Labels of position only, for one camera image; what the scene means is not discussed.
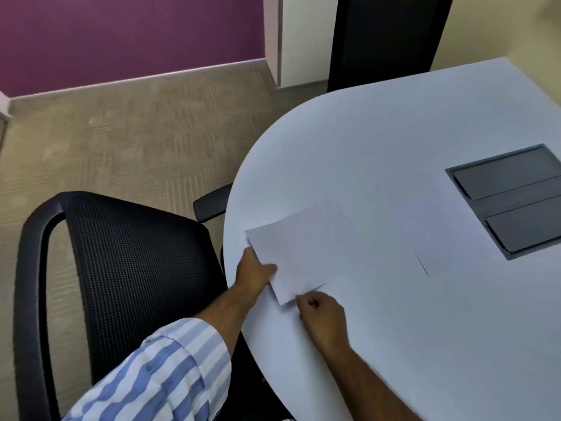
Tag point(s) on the person's left hand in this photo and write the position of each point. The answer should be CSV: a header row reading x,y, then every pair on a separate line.
x,y
250,278

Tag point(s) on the person's right hand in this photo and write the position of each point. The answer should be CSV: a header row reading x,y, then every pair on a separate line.
x,y
326,320

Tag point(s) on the person's right fingers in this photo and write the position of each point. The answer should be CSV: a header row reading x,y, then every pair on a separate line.
x,y
307,300

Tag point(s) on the person's left thumb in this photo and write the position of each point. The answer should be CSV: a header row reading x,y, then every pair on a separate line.
x,y
265,270

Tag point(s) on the white paper sheet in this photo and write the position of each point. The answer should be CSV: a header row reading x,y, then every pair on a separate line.
x,y
333,245

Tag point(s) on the person's right forearm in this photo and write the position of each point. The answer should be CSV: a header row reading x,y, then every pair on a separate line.
x,y
372,385

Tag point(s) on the person's left forearm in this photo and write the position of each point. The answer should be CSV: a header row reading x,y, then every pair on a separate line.
x,y
223,313

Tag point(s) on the black mesh office chair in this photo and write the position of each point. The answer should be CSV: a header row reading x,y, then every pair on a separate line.
x,y
136,267

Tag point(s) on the blue white striped shirt sleeve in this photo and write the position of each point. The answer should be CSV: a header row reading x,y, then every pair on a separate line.
x,y
162,377

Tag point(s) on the black high-back chair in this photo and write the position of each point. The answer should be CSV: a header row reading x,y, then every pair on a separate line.
x,y
385,39

